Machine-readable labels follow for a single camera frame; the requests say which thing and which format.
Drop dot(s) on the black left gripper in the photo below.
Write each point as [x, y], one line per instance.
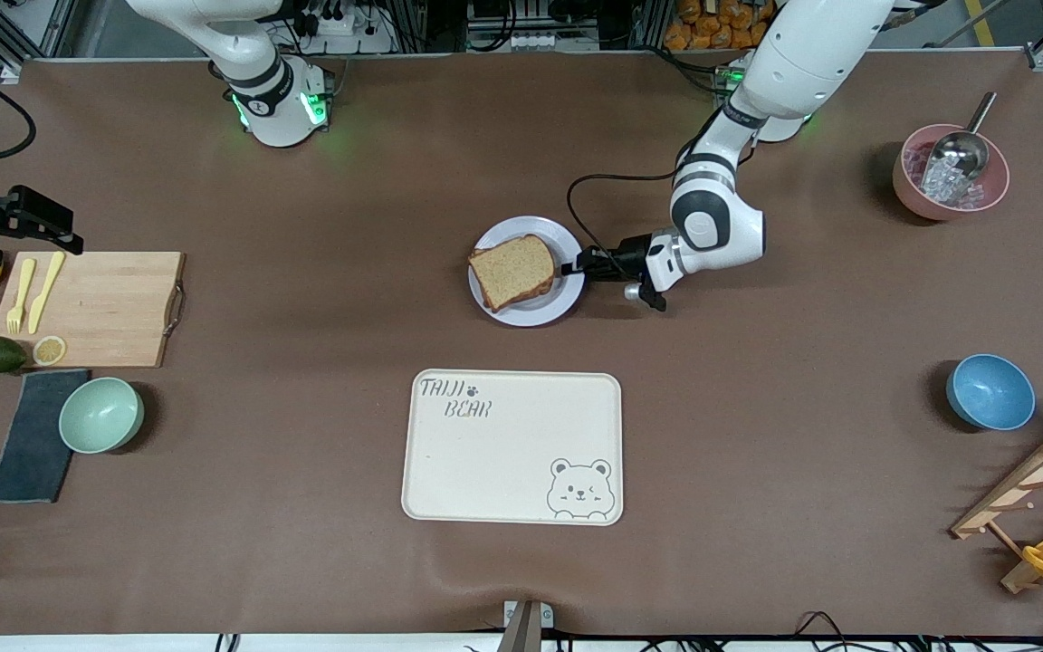
[627, 254]

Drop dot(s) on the round pale lavender plate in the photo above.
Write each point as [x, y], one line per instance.
[540, 312]

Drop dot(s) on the plain brown bread slice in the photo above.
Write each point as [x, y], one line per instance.
[512, 272]

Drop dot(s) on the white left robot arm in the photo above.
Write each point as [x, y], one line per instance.
[793, 54]

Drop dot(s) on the yellow plastic fork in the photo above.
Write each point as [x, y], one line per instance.
[25, 281]

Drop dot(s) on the yellow plastic knife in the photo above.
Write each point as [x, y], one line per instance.
[44, 294]

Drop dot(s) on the wooden cutting board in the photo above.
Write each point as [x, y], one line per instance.
[105, 308]

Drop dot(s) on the lemon slice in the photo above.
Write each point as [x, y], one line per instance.
[50, 350]

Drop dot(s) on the mint green bowl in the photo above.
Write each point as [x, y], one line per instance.
[100, 415]

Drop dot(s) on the brown table mat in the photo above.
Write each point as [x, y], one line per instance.
[757, 407]

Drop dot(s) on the white power strip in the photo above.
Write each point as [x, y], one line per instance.
[340, 32]
[553, 42]

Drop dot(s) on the dark grey cloth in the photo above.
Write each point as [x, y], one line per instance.
[28, 462]

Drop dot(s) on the cream bear print tray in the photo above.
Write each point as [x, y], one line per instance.
[485, 471]

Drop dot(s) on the orange snack pile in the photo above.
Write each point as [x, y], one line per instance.
[712, 27]

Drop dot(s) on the pink bowl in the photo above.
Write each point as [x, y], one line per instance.
[915, 195]

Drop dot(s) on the metal scoop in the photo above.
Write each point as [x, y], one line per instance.
[961, 152]

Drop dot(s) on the blue bowl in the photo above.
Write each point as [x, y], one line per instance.
[992, 394]

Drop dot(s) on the wooden rack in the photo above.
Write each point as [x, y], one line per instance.
[1028, 475]

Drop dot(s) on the metal table edge bracket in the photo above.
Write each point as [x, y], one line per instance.
[526, 625]

